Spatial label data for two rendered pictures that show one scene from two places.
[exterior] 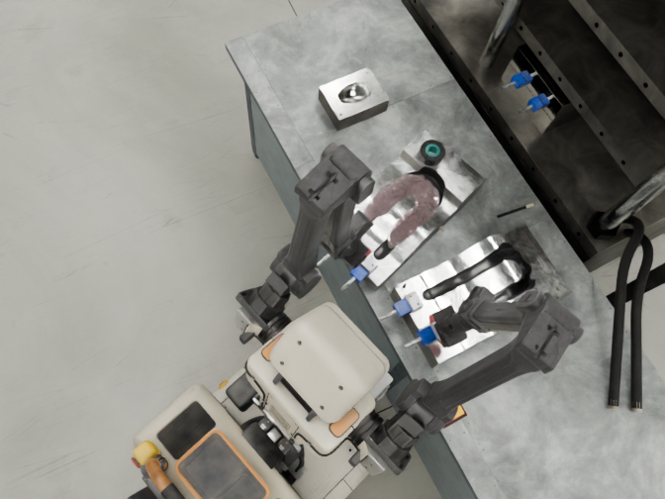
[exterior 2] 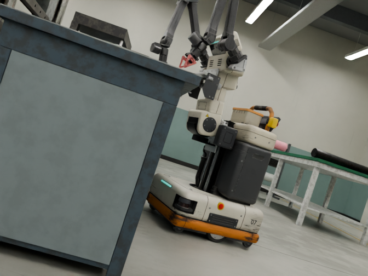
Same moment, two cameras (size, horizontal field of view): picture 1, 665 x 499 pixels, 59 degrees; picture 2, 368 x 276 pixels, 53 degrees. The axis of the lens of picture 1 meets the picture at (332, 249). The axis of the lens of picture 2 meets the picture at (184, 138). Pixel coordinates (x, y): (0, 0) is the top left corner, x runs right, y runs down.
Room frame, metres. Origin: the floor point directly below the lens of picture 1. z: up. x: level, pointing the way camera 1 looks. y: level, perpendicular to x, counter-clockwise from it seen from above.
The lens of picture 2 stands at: (2.54, 1.16, 0.56)
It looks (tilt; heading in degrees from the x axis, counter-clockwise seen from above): 1 degrees up; 209
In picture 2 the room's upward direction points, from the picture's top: 18 degrees clockwise
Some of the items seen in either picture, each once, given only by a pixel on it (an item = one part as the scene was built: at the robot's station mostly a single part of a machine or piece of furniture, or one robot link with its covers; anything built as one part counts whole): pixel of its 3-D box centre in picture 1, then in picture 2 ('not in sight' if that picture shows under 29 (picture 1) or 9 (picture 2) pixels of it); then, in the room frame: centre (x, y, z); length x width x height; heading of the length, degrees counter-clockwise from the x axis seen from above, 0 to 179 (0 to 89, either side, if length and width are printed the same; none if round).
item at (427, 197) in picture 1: (405, 204); not in sight; (0.85, -0.20, 0.90); 0.26 x 0.18 x 0.08; 145
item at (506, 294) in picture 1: (482, 284); not in sight; (0.62, -0.46, 0.92); 0.35 x 0.16 x 0.09; 127
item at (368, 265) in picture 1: (356, 275); not in sight; (0.60, -0.09, 0.85); 0.13 x 0.05 x 0.05; 145
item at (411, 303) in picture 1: (399, 309); not in sight; (0.50, -0.23, 0.89); 0.13 x 0.05 x 0.05; 128
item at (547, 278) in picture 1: (483, 290); not in sight; (0.62, -0.48, 0.87); 0.50 x 0.26 x 0.14; 127
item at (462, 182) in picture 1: (401, 208); not in sight; (0.85, -0.20, 0.85); 0.50 x 0.26 x 0.11; 145
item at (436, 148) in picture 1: (431, 152); not in sight; (1.03, -0.26, 0.93); 0.08 x 0.08 x 0.04
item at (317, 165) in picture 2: not in sight; (302, 184); (-3.68, 0.06, 0.51); 2.40 x 1.13 x 1.02; 38
